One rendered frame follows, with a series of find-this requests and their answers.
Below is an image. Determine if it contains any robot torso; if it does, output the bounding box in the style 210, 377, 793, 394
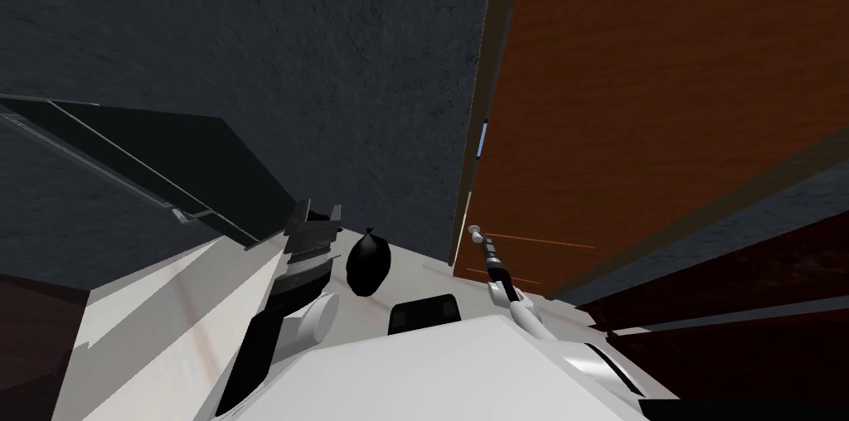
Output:
228, 293, 654, 421

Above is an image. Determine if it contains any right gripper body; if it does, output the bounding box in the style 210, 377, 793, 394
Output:
478, 232, 517, 303

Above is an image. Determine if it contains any brown wooden door leaf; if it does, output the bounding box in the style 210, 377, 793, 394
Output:
449, 0, 849, 300

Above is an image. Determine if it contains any black rubbish bag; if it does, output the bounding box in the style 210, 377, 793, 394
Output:
344, 226, 393, 298

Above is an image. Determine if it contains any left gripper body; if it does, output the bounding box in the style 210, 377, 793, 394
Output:
284, 214, 343, 256

